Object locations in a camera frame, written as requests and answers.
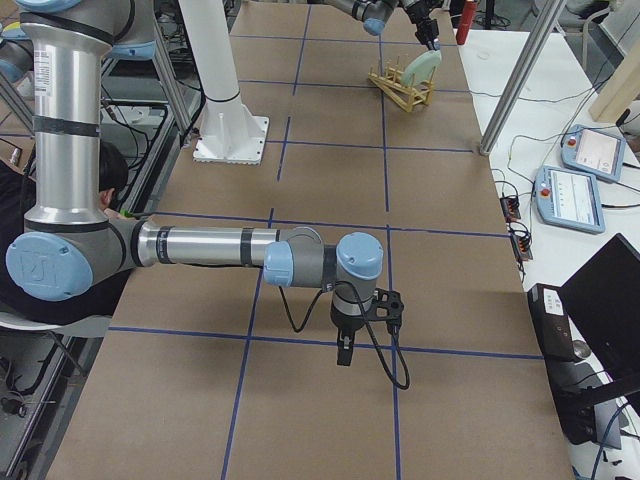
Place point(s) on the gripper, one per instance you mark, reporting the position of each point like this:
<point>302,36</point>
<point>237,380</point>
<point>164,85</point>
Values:
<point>419,20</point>
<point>346,322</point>

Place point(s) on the red cylinder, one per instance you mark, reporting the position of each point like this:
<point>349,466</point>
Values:
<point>466,20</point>

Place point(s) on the aluminium frame post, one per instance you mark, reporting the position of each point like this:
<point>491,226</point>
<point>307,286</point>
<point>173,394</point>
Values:
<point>532,48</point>

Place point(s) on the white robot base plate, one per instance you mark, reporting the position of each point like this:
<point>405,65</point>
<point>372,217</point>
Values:
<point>234,141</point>

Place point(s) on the black computer box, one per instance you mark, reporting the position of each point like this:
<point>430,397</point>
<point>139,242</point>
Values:
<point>551,323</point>

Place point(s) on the near teach pendant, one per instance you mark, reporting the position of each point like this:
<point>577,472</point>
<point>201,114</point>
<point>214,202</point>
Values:
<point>569,199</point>

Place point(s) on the brown paper table cover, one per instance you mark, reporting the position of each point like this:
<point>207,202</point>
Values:
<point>211,374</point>

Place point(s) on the black monitor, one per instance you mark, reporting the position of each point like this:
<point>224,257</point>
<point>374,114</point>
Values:
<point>602,300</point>

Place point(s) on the seated person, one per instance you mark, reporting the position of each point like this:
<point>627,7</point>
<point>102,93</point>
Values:
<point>45,278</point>

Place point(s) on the teach pendant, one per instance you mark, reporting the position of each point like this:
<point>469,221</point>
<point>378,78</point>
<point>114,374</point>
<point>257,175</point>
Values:
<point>569,199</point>
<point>592,151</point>

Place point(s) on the pale green plate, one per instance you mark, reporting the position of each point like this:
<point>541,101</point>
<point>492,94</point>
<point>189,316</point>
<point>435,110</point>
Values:
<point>420,70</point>

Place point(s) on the far teach pendant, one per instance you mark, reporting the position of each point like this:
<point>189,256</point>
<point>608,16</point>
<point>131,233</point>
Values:
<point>592,151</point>

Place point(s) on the wooden dish rack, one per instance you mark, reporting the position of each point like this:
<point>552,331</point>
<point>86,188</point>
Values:
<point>407,98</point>

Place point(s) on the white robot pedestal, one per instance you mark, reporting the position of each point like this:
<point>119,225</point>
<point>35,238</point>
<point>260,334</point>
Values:
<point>208,33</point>

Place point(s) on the orange connector box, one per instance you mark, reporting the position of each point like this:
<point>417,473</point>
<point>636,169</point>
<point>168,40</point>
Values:
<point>510,206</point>
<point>521,245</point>

